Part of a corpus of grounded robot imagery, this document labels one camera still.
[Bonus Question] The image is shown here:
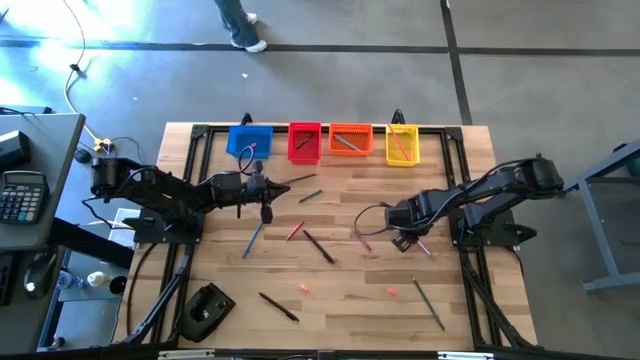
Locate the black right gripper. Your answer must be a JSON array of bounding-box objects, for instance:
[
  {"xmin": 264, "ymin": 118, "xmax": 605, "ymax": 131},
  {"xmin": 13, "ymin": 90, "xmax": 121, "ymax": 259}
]
[{"xmin": 384, "ymin": 192, "xmax": 434, "ymax": 253}]

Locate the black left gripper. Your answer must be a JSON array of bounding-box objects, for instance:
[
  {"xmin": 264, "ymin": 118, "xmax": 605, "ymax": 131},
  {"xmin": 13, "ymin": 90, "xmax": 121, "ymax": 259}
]
[{"xmin": 209, "ymin": 171, "xmax": 292, "ymax": 225}]

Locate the dark brown pencil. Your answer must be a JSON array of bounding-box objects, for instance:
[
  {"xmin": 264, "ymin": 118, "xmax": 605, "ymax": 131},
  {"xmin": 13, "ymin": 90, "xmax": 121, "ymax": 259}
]
[{"xmin": 278, "ymin": 172, "xmax": 318, "ymax": 186}]

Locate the red crayon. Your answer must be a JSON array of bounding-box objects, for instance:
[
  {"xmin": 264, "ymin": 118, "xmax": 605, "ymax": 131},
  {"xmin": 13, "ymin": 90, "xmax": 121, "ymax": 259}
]
[{"xmin": 285, "ymin": 220, "xmax": 306, "ymax": 242}]

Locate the long dark green marker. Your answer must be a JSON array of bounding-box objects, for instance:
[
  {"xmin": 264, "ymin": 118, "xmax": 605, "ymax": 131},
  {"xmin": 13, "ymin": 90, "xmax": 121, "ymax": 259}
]
[{"xmin": 241, "ymin": 221, "xmax": 264, "ymax": 260}]

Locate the dark grey pencil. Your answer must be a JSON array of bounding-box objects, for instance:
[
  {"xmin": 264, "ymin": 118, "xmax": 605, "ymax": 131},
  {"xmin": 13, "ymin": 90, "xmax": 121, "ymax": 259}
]
[{"xmin": 411, "ymin": 275, "xmax": 447, "ymax": 332}]

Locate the black pen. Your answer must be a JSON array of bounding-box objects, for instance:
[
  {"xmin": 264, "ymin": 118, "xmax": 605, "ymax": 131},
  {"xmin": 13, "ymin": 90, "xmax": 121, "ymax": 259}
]
[
  {"xmin": 258, "ymin": 291, "xmax": 301, "ymax": 323},
  {"xmin": 302, "ymin": 228, "xmax": 336, "ymax": 265}
]

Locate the light blue pen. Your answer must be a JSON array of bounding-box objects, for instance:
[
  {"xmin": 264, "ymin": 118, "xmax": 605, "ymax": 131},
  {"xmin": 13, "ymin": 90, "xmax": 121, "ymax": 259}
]
[{"xmin": 333, "ymin": 133, "xmax": 363, "ymax": 153}]

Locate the orange pencil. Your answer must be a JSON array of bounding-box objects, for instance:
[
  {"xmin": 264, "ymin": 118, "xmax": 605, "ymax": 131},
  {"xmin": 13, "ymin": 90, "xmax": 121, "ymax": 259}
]
[{"xmin": 388, "ymin": 124, "xmax": 412, "ymax": 162}]

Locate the red plastic bin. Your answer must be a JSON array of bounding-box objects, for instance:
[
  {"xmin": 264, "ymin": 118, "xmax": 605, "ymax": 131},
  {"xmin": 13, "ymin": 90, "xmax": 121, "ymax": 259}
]
[{"xmin": 287, "ymin": 121, "xmax": 323, "ymax": 165}]

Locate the blue plastic bin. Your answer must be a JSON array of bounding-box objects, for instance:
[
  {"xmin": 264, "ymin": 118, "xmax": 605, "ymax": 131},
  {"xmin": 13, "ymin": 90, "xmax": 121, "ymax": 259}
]
[{"xmin": 225, "ymin": 124, "xmax": 275, "ymax": 160}]

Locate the yellow plastic bin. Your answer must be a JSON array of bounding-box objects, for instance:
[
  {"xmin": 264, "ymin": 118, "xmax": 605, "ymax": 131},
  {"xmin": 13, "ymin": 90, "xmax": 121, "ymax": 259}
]
[{"xmin": 385, "ymin": 124, "xmax": 421, "ymax": 168}]

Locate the orange plastic bin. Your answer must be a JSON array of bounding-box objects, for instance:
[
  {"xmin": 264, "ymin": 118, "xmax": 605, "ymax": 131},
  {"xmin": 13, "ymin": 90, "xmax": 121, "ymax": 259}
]
[{"xmin": 328, "ymin": 123, "xmax": 375, "ymax": 158}]

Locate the black plastic cradle device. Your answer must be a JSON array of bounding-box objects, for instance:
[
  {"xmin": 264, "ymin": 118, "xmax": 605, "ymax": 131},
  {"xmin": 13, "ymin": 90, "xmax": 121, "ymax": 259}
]
[{"xmin": 174, "ymin": 282, "xmax": 237, "ymax": 344}]

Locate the white paper sheet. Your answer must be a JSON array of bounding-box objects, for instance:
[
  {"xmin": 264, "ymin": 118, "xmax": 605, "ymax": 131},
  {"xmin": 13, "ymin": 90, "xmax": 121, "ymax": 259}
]
[{"xmin": 87, "ymin": 206, "xmax": 144, "ymax": 249}]

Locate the person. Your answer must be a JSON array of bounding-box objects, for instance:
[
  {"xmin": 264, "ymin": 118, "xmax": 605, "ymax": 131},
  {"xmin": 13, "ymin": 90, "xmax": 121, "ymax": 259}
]
[{"xmin": 213, "ymin": 0, "xmax": 269, "ymax": 54}]

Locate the black desk beam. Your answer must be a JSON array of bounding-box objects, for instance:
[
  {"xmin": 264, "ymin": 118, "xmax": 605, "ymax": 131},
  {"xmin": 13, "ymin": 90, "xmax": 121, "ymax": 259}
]
[{"xmin": 47, "ymin": 217, "xmax": 136, "ymax": 271}]

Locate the grey desk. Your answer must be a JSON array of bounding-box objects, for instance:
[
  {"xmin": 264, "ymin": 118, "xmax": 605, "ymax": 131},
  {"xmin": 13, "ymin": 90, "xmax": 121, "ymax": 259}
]
[{"xmin": 0, "ymin": 112, "xmax": 87, "ymax": 252}]

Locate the clear water bottle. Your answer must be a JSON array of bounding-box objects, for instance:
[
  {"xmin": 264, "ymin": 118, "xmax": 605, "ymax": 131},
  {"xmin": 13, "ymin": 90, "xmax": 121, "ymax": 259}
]
[{"xmin": 56, "ymin": 268, "xmax": 85, "ymax": 292}]

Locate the black computer mouse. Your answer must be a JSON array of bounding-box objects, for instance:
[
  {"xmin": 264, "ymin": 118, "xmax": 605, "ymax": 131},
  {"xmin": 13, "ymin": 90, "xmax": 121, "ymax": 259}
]
[{"xmin": 23, "ymin": 248, "xmax": 59, "ymax": 301}]

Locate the black desk calculator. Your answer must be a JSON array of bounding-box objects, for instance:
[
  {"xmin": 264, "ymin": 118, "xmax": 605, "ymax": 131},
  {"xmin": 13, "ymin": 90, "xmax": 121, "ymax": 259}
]
[{"xmin": 0, "ymin": 170, "xmax": 50, "ymax": 225}]

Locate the black box device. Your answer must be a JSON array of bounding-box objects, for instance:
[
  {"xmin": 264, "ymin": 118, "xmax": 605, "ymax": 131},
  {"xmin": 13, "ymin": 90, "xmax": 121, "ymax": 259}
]
[{"xmin": 0, "ymin": 130, "xmax": 32, "ymax": 172}]

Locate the black keyboard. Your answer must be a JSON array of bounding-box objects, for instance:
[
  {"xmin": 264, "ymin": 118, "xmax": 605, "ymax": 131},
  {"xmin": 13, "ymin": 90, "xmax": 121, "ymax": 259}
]
[{"xmin": 0, "ymin": 252, "xmax": 15, "ymax": 307}]

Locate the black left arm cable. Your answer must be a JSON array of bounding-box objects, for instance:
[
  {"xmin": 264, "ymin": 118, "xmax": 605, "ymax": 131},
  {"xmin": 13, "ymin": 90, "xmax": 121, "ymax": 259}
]
[{"xmin": 237, "ymin": 143, "xmax": 259, "ymax": 175}]

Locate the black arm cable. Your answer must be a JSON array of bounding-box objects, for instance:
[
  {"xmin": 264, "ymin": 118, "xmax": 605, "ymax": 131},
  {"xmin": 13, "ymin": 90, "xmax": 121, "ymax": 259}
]
[
  {"xmin": 354, "ymin": 201, "xmax": 401, "ymax": 237},
  {"xmin": 237, "ymin": 143, "xmax": 259, "ymax": 175}
]

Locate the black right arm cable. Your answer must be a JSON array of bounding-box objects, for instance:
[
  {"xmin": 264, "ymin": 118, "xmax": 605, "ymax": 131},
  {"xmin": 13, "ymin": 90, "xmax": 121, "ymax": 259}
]
[{"xmin": 354, "ymin": 201, "xmax": 401, "ymax": 237}]

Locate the black aluminium table frame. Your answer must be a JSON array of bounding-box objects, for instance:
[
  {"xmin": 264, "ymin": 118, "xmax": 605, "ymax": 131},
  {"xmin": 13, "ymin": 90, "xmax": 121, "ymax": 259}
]
[{"xmin": 113, "ymin": 122, "xmax": 540, "ymax": 351}]

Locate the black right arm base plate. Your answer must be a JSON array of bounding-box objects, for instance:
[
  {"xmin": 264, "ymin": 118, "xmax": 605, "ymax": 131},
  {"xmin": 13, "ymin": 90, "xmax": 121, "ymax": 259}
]
[{"xmin": 447, "ymin": 207, "xmax": 539, "ymax": 251}]

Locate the silver metal bracket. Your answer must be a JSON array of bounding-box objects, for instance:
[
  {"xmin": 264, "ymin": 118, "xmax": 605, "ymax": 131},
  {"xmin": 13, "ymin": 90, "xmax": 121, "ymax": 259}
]
[
  {"xmin": 437, "ymin": 350, "xmax": 497, "ymax": 360},
  {"xmin": 157, "ymin": 349, "xmax": 217, "ymax": 360}
]

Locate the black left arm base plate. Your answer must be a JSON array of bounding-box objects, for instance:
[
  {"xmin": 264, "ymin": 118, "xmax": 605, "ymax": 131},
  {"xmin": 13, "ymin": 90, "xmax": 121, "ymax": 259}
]
[{"xmin": 122, "ymin": 205, "xmax": 206, "ymax": 246}]

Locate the grey metal table frame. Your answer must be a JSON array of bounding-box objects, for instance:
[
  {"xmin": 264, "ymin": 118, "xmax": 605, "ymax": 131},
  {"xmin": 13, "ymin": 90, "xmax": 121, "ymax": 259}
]
[{"xmin": 563, "ymin": 139, "xmax": 640, "ymax": 294}]

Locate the pale floor cable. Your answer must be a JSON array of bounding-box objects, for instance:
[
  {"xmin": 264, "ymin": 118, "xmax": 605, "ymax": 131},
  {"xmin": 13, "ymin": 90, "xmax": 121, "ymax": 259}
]
[{"xmin": 62, "ymin": 0, "xmax": 104, "ymax": 144}]

